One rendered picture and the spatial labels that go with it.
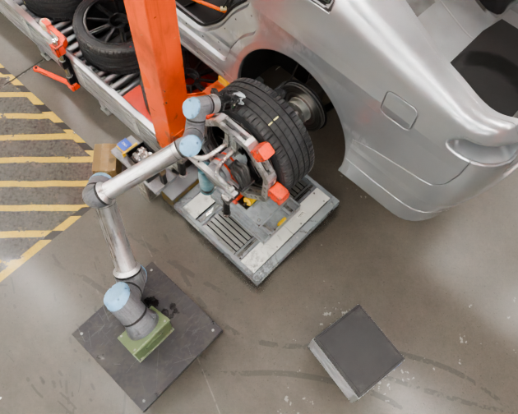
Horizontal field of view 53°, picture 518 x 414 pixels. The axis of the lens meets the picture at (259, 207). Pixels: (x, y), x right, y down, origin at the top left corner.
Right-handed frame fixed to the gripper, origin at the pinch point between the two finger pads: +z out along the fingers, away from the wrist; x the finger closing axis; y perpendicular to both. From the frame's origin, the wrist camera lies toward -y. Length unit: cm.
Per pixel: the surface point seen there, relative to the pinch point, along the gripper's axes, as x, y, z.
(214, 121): -14.1, -4.7, -11.3
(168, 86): -5.3, -30.7, -21.2
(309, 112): -12, 11, 48
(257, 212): -89, -3, 43
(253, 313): -138, 31, 18
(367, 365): -117, 108, 25
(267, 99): 0.9, 9.9, 8.5
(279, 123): -6.7, 21.3, 7.4
